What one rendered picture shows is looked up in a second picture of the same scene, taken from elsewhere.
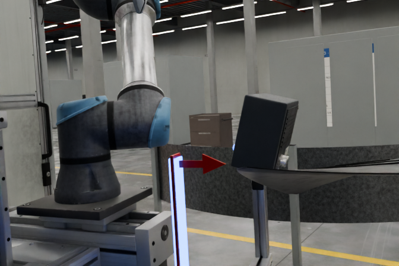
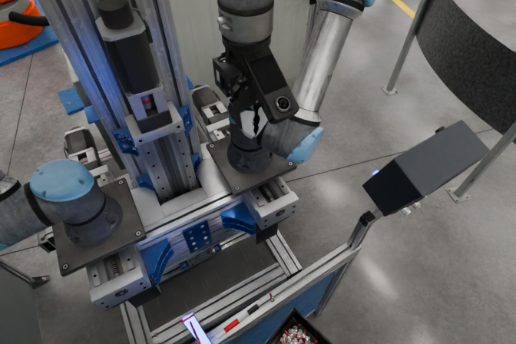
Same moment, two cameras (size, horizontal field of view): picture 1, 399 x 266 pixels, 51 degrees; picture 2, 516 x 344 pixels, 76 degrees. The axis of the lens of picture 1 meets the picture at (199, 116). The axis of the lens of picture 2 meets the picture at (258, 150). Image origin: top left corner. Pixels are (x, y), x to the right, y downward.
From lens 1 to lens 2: 0.80 m
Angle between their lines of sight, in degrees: 58
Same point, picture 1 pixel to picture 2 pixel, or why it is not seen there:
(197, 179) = (448, 44)
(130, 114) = (274, 141)
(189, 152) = (454, 14)
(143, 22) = (335, 30)
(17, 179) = not seen: outside the picture
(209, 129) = not seen: outside the picture
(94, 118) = not seen: hidden behind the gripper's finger
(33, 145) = not seen: outside the picture
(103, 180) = (253, 163)
